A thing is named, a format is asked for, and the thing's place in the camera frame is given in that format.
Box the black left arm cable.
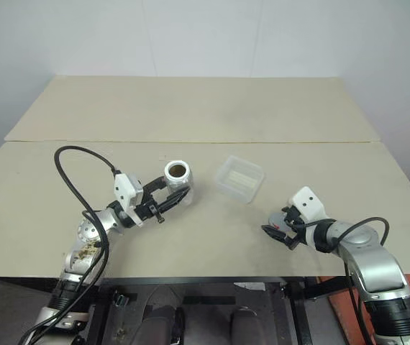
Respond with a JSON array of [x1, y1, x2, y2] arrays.
[[53, 144, 121, 345]]

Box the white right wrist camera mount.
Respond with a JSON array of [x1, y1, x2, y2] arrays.
[[286, 185, 327, 248]]

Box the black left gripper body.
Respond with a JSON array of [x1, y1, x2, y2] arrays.
[[134, 186, 165, 225]]

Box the dark rounded shape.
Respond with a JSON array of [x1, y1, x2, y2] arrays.
[[142, 305, 185, 345], [229, 305, 263, 345]]

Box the clear plastic jar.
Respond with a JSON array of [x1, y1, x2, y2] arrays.
[[163, 160, 196, 206]]

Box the clear plastic tray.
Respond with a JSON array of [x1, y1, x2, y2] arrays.
[[213, 154, 267, 206]]

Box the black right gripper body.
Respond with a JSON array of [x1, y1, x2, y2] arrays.
[[281, 205, 307, 252]]

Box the black table frame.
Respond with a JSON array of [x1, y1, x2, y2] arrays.
[[0, 275, 366, 345]]

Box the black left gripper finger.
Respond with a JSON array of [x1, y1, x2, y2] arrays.
[[142, 175, 168, 197], [154, 188, 191, 213]]

